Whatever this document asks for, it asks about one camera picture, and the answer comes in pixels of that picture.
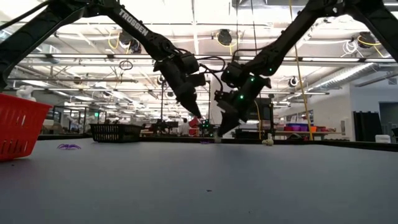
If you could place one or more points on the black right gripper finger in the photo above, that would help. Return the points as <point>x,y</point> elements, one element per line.
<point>224,118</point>
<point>231,121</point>

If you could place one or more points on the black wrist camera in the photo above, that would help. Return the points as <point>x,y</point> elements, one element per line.
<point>189,62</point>
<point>233,74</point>

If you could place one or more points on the black metal frame rig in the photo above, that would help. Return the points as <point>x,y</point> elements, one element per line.
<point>161,109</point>

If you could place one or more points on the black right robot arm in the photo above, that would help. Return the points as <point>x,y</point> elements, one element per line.
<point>289,34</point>

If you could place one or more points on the dark door panel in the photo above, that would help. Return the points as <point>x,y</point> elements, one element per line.
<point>388,119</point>

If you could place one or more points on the red plastic basket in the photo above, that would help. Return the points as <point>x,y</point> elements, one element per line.
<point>21,130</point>

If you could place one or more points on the white plastic container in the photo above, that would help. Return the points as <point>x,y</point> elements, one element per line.
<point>383,139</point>

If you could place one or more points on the red bulky object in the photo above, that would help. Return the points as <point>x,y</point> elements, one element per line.
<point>194,123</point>

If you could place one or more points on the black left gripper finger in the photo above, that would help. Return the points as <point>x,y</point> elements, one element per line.
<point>196,107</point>
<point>187,107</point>

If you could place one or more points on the white humanoid robot arm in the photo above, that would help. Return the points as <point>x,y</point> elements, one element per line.
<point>26,91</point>

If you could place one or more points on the black monitor panel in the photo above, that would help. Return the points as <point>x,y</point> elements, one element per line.
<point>264,110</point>

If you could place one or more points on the black cabinet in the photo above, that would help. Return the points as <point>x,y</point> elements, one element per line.
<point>367,126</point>

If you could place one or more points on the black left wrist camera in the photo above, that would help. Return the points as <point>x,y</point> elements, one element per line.
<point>189,62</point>

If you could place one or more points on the person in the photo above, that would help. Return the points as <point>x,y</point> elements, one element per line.
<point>185,127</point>

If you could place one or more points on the workbench with coloured bins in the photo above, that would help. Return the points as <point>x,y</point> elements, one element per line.
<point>298,128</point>

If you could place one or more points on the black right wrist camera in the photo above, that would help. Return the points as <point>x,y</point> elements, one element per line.
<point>233,74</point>

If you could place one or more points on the black robot rig with lights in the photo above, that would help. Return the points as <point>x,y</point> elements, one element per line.
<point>161,127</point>

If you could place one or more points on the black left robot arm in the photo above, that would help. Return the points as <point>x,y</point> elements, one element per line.
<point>149,37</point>

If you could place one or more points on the black mesh bin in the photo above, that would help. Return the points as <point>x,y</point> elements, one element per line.
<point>115,133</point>

